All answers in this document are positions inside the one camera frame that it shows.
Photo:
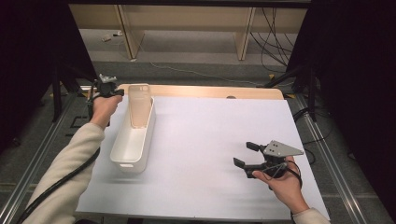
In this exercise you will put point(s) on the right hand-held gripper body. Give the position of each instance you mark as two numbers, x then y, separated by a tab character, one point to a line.
278	149

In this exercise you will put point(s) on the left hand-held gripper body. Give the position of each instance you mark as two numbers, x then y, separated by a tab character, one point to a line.
104	88

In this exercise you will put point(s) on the beige phone case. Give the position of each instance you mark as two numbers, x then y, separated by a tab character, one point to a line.
140	109

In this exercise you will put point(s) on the white plastic bin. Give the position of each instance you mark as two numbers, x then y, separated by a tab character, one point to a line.
130	149

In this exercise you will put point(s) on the person's left hand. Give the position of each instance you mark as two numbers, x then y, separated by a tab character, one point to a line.
104	110

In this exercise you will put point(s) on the person's right hand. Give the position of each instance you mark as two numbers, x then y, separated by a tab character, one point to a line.
288	189

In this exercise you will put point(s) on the white table sheet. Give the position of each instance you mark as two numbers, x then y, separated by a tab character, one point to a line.
202	155

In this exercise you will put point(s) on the black metal stand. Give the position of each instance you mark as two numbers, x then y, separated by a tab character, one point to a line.
56	99
312	99

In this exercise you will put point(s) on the small pale floor object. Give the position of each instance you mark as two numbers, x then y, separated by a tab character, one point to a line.
117	33
106	38

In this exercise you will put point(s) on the yellow tape piece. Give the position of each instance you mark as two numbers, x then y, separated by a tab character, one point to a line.
289	95
271	76

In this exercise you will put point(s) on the dark curtain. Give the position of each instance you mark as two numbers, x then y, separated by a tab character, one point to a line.
31	46
358	77

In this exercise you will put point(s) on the light wooden bench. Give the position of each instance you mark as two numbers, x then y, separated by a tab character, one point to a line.
186	18

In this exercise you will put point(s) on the aluminium floor rail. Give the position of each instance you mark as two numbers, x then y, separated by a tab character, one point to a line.
36	155
327	155

